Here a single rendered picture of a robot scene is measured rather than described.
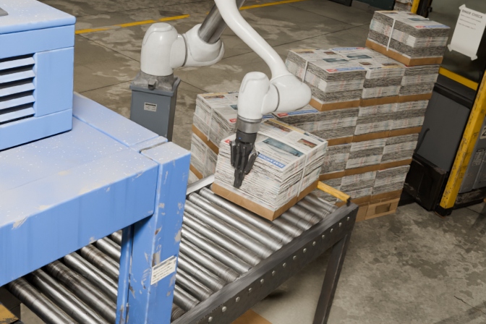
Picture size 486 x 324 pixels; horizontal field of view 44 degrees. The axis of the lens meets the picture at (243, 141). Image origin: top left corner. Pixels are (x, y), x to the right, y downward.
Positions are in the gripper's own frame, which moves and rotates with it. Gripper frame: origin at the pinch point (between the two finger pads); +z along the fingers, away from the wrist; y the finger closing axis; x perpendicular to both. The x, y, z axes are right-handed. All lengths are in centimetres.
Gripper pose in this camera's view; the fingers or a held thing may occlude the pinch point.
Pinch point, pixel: (239, 178)
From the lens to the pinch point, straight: 224.2
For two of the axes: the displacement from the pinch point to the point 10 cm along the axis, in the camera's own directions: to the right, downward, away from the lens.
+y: -7.8, -3.7, 5.1
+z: -1.6, 9.0, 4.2
